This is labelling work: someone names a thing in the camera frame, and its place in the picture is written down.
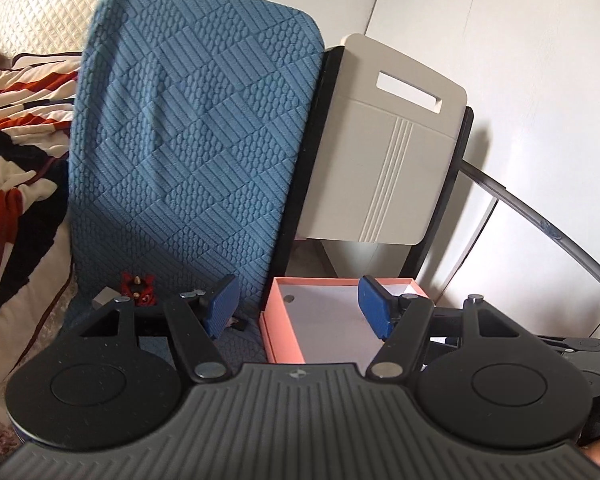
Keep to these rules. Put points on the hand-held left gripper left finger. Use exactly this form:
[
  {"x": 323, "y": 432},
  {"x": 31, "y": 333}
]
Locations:
[{"x": 222, "y": 307}]

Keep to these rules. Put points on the orange white navy patterned blanket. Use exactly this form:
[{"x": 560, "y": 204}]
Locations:
[{"x": 10, "y": 160}]

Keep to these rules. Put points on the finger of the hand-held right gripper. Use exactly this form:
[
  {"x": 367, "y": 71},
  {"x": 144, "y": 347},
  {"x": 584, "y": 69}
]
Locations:
[{"x": 587, "y": 345}]

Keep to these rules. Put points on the beige plastic board with slot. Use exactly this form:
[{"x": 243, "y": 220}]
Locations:
[{"x": 360, "y": 160}]

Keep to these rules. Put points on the floral lace cloth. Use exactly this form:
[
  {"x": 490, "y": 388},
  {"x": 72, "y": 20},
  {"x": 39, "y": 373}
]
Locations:
[{"x": 15, "y": 360}]

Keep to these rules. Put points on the blue textured cushion cover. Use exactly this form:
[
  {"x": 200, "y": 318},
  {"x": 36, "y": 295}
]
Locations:
[{"x": 180, "y": 135}]

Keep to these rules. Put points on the grey plastic chair back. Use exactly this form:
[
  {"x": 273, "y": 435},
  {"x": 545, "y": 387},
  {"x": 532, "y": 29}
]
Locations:
[{"x": 321, "y": 110}]

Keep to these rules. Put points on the dark curved rail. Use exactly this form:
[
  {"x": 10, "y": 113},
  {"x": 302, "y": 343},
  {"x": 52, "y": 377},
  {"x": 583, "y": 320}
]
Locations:
[{"x": 510, "y": 191}]

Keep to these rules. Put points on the small grey white block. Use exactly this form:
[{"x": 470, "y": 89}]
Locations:
[{"x": 105, "y": 301}]

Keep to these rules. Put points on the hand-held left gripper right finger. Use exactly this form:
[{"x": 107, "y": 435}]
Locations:
[{"x": 375, "y": 307}]

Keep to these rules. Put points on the red dragon figurine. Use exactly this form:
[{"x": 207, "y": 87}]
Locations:
[{"x": 139, "y": 287}]

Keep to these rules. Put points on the pink box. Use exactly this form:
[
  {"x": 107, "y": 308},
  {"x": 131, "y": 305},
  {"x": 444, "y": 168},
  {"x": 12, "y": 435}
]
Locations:
[{"x": 280, "y": 330}]

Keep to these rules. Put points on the white quilted pillow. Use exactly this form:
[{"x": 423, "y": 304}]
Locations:
[{"x": 40, "y": 20}]

